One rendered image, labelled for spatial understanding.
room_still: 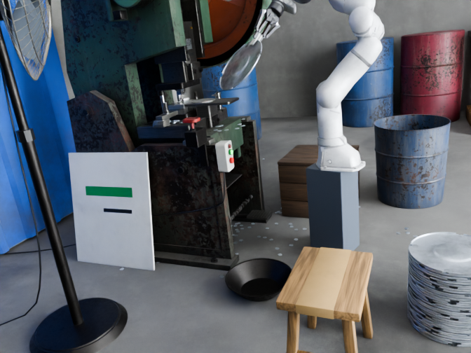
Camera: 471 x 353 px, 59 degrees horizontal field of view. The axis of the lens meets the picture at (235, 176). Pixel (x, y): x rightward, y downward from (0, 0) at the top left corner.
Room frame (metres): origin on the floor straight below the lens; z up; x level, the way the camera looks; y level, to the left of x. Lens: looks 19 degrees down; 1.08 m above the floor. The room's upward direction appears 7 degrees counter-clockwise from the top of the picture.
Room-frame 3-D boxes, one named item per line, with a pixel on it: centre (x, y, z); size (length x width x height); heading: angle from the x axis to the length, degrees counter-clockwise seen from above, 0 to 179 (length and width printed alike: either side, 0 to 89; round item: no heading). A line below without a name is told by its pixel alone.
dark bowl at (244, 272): (1.60, -0.05, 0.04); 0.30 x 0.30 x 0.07
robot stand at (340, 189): (1.87, -0.46, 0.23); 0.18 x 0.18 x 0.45; 48
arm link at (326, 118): (1.91, -0.47, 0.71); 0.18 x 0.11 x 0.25; 169
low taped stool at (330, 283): (1.14, -0.25, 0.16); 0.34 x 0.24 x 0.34; 155
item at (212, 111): (2.13, 0.07, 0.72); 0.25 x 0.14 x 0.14; 65
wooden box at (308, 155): (2.41, -0.52, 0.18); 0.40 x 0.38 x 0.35; 62
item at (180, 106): (2.20, 0.23, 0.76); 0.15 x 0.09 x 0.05; 155
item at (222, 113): (2.21, 0.23, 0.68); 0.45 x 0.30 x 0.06; 155
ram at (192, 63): (2.19, 0.19, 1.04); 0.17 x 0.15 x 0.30; 65
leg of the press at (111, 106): (2.02, 0.47, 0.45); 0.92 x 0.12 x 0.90; 65
